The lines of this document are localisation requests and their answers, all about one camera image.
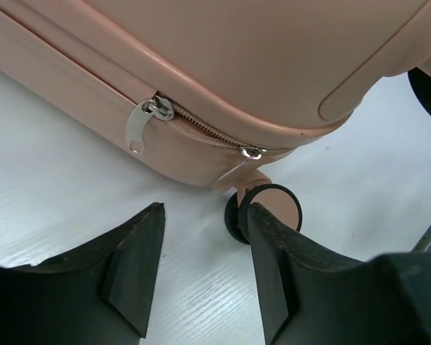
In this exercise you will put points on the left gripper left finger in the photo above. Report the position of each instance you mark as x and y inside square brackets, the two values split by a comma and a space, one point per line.
[98, 293]

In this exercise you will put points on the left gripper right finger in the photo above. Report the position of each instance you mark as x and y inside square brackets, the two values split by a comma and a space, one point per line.
[309, 294]

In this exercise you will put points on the pink hard-shell suitcase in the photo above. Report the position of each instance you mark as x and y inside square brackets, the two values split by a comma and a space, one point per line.
[207, 92]

